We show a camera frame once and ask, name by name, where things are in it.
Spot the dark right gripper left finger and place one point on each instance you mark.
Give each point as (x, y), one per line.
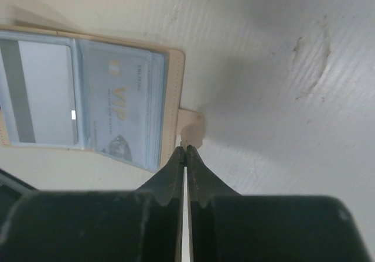
(119, 225)

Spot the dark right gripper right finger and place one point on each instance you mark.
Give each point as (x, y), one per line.
(227, 226)

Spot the white credit card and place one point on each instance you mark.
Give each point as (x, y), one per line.
(37, 93)
(125, 89)

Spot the beige card holder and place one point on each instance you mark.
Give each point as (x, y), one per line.
(175, 120)

